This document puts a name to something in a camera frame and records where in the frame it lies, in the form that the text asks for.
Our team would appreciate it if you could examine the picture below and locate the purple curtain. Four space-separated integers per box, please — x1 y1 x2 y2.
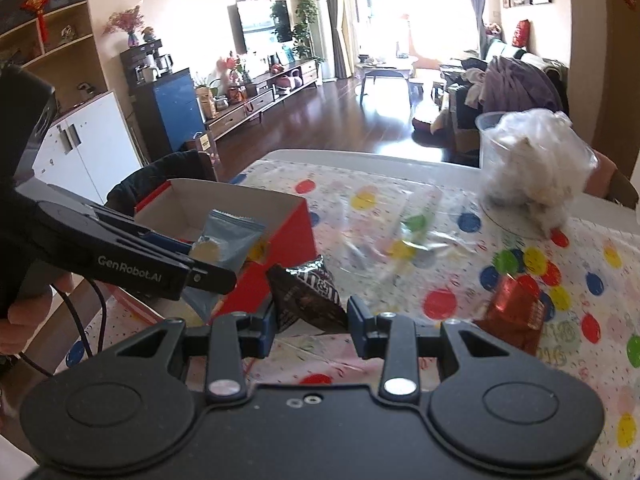
459 0 489 54

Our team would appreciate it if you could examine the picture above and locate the dark cloth chair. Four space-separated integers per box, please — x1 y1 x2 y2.
106 149 219 222

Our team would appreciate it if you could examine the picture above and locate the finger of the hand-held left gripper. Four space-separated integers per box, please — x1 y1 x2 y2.
186 259 237 295
97 208 196 261

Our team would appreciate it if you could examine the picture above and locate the grey curtain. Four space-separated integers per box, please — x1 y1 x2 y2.
320 0 347 79

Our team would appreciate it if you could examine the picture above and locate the black cable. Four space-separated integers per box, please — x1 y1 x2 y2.
19 276 109 379

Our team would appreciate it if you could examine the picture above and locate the wooden wall shelf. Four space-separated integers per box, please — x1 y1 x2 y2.
0 0 109 112

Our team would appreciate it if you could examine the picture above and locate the dark brown snack packet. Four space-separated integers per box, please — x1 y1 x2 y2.
266 254 349 335

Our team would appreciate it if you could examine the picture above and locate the light blue snack packet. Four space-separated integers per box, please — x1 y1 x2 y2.
182 208 267 322

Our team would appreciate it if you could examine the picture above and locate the red knot ornament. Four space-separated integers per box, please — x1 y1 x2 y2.
19 0 54 44

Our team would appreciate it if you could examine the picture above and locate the wooden television cabinet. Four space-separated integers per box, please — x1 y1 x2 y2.
204 58 321 139

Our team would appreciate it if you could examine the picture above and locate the blue cabinet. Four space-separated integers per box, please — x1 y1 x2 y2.
130 67 209 162

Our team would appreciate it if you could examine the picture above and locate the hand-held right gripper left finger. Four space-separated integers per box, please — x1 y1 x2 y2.
107 299 277 402

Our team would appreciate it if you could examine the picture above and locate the pink cloth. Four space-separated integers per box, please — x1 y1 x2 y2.
584 151 640 209

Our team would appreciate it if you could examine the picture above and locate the white tower air conditioner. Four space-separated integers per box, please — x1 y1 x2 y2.
304 0 337 82

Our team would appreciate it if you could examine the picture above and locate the person's left hand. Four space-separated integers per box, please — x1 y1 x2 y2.
0 271 77 357

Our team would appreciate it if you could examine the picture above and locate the white cabinet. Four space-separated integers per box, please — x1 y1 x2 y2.
31 90 144 207

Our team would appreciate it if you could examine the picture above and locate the clear plastic wrapper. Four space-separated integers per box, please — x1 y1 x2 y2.
337 184 482 282

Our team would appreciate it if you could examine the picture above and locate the flat screen television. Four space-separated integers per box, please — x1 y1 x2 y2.
227 0 294 57

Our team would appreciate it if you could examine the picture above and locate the reddish brown snack packet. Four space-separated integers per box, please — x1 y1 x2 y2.
472 274 547 357

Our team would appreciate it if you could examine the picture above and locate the clear plastic container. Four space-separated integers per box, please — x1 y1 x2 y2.
474 111 599 233

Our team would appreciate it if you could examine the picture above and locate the coffee machine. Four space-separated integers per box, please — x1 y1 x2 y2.
119 38 174 87

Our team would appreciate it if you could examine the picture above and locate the flower vase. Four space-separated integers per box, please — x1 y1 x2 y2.
101 4 147 49

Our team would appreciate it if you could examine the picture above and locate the sofa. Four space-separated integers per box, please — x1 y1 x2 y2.
432 36 570 163

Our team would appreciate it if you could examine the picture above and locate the green potted plant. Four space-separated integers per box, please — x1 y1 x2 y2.
292 0 326 64

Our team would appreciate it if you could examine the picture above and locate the purple clothes pile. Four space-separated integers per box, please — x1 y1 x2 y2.
481 55 559 122

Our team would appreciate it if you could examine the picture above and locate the red cardboard box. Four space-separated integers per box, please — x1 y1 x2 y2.
133 178 317 322

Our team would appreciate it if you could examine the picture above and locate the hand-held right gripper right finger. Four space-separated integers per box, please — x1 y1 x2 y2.
347 295 524 404

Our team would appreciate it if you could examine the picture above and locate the dark coffee table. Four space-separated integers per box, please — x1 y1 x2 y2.
356 56 419 107

